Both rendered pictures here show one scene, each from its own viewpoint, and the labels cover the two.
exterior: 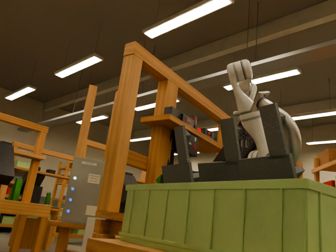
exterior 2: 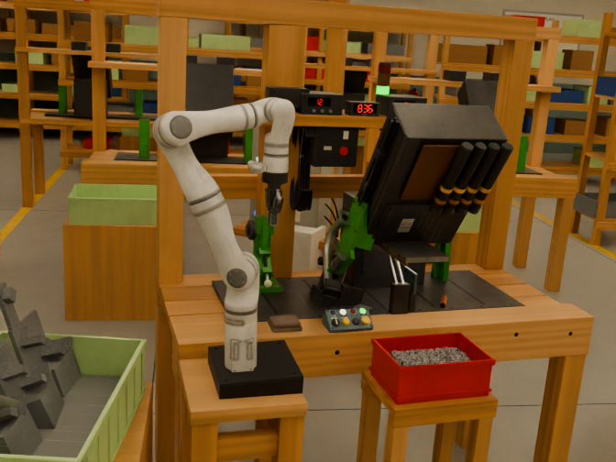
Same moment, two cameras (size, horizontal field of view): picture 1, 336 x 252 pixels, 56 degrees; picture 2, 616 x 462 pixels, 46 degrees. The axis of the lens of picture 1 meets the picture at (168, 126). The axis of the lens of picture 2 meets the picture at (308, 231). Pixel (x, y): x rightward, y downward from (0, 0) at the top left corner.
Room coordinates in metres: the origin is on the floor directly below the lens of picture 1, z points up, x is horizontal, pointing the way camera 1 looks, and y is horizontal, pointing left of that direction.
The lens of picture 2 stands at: (-0.02, -1.69, 1.82)
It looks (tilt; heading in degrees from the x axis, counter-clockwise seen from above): 15 degrees down; 35
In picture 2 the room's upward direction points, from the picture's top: 4 degrees clockwise
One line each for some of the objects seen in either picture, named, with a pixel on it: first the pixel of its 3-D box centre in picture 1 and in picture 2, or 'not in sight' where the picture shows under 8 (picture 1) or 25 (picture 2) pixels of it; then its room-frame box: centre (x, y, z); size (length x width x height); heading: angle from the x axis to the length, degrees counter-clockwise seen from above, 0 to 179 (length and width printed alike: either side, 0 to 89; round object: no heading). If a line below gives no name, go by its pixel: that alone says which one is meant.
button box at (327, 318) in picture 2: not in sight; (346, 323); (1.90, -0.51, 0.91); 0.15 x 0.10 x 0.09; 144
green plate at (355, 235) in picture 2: not in sight; (360, 227); (2.13, -0.39, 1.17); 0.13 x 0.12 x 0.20; 144
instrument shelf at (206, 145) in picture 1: (188, 136); (355, 118); (2.38, -0.17, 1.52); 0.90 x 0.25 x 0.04; 144
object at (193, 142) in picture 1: (185, 144); (331, 144); (2.26, -0.15, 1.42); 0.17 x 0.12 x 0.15; 144
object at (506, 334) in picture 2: not in sight; (395, 341); (2.06, -0.61, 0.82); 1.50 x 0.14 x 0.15; 144
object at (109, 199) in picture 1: (182, 156); (348, 156); (2.41, -0.14, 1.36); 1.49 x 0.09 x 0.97; 144
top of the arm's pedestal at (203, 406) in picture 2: not in sight; (239, 386); (1.44, -0.44, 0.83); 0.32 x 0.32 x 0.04; 52
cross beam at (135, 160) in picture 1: (172, 173); (340, 186); (2.45, -0.08, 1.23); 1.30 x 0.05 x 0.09; 144
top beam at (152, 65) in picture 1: (188, 93); (359, 17); (2.41, -0.14, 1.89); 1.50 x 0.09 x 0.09; 144
